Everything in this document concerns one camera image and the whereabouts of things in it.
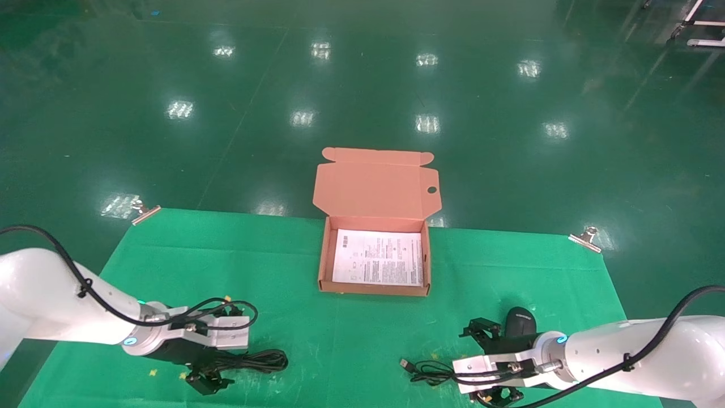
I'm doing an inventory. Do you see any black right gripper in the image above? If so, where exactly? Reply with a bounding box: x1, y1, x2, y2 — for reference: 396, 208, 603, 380
460, 319, 547, 406

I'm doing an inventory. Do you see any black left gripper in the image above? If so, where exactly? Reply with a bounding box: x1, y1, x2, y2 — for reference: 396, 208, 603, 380
152, 302, 244, 396

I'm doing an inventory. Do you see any black data cable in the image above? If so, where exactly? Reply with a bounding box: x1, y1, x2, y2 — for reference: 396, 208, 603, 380
215, 349, 289, 373

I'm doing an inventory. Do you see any black mouse cable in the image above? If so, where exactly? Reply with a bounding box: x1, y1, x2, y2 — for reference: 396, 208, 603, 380
400, 307, 538, 388

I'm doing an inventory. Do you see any open brown cardboard box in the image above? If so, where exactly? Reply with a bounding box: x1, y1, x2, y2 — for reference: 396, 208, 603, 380
313, 147, 441, 297

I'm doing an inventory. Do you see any green table cloth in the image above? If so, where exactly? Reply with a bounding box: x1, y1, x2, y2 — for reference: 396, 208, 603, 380
17, 207, 663, 408

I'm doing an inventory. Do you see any metal binder clip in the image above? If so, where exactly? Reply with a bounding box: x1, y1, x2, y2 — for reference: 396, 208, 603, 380
131, 197, 163, 226
568, 226, 603, 253

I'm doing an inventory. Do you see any white printed instruction sheet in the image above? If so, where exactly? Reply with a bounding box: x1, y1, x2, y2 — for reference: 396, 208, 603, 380
332, 228, 425, 287

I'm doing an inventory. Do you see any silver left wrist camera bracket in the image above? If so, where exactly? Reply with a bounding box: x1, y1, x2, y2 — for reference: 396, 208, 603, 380
164, 314, 250, 350

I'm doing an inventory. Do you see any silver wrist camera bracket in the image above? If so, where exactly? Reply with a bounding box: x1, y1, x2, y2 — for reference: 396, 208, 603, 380
452, 350, 545, 389
164, 314, 250, 350

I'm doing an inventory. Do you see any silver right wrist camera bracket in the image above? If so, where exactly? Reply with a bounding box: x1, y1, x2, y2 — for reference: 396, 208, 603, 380
452, 350, 545, 389

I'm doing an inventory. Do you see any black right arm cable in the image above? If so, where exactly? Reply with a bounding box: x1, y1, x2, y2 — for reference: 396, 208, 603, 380
453, 285, 725, 408

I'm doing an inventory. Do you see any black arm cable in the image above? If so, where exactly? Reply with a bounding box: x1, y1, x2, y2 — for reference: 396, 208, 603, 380
453, 285, 725, 408
0, 225, 259, 333

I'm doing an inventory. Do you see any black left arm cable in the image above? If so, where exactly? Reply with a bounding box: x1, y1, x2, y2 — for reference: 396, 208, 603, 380
0, 225, 259, 333

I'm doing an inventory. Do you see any white metal frame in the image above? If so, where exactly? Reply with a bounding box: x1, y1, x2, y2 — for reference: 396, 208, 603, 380
671, 0, 725, 48

